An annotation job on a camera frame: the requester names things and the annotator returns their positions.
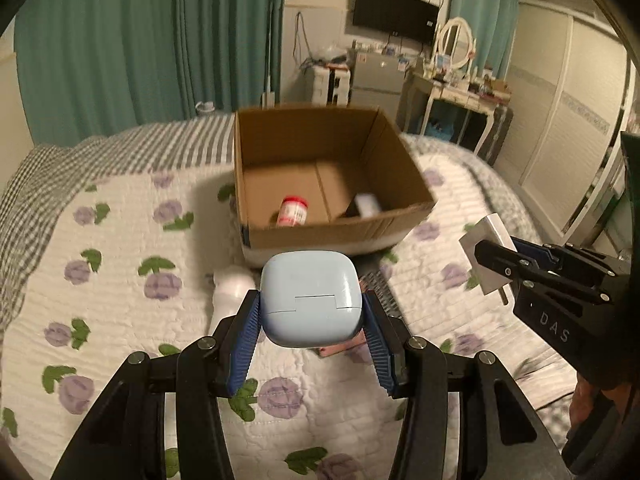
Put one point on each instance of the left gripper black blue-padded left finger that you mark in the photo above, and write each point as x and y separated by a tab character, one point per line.
123	434

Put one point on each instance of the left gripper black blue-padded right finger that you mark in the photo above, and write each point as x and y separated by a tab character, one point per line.
501	435

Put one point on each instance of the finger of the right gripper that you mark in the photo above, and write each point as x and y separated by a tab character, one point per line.
573	272
556	255

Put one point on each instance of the white rectangular charger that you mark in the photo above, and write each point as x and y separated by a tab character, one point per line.
483	244

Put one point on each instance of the white cylindrical device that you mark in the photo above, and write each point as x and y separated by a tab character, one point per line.
230	287

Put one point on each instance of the light blue earbuds case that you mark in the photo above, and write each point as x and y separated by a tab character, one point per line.
310	299

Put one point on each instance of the white bottle red cap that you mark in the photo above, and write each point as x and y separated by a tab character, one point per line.
293	211

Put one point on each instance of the red patterned box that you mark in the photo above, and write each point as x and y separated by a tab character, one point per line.
333	349

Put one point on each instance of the person hand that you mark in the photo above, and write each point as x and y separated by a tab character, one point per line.
583	400

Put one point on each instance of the dark suitcase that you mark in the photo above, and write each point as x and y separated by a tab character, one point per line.
492	146

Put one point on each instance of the floral quilted white blanket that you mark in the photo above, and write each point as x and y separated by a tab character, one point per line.
151	346

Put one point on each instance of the brown cardboard box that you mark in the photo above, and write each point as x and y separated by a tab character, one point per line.
363	188

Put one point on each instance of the white dressing table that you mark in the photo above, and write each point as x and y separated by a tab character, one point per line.
436	91

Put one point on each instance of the oval white mirror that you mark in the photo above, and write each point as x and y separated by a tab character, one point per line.
455	40

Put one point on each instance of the silver mini fridge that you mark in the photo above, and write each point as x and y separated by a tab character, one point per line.
377	82

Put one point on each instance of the white suitcase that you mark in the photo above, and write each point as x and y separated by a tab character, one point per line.
327	85

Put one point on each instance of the green curtain right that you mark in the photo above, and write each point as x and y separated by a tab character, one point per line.
493	25

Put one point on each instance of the green curtain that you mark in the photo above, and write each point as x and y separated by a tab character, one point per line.
493	25
97	67

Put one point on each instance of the grey checkered bedsheet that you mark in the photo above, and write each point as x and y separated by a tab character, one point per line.
49	177

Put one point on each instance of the clear water jug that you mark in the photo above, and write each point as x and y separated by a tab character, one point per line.
205	108

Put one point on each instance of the green curtain left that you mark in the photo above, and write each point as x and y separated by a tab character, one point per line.
97	67

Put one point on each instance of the black wall television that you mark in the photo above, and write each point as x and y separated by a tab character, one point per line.
407	19

